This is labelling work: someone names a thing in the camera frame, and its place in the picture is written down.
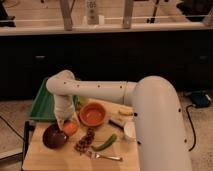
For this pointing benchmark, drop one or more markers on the purple bowl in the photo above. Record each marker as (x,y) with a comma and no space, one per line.
(53,137)

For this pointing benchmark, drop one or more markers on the orange apple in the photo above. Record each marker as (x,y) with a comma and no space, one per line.
(70,128)

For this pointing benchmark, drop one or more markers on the black table frame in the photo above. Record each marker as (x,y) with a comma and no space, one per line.
(28,129)

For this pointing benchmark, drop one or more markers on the bunch of dark grapes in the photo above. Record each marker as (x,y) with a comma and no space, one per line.
(84,143)

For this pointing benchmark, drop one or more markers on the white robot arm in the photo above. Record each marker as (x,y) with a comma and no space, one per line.
(158,118)

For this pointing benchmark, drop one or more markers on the dark blue power adapter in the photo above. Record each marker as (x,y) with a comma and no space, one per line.
(200,99)

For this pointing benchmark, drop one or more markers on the orange bowl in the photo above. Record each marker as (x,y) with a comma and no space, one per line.
(92,114)

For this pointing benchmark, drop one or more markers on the green pepper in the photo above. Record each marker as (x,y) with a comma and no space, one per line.
(106,144)

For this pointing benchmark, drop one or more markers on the yellow banana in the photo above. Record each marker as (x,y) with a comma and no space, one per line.
(125,111)

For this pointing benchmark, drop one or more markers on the white paper cup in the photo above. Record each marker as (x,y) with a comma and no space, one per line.
(129,131)

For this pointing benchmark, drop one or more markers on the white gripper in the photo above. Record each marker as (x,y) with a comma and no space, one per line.
(64,109)

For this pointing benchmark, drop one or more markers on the metal fork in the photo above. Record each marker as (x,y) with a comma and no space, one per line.
(95,155)

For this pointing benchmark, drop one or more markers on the green tray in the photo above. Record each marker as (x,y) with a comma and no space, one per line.
(43,105)

